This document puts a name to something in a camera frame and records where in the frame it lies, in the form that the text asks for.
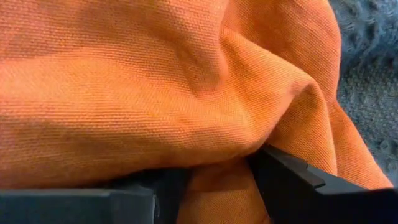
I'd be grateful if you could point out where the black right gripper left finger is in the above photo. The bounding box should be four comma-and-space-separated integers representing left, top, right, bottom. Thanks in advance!
0, 169, 188, 224

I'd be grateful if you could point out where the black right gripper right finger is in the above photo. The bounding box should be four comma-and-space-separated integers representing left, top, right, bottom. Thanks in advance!
247, 144, 398, 224

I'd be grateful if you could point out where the dark gray waffle towel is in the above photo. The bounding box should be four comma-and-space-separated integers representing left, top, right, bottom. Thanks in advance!
329, 0, 398, 187

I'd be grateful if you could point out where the orange towel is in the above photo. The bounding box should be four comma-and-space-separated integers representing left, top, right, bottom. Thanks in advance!
0, 0, 394, 224

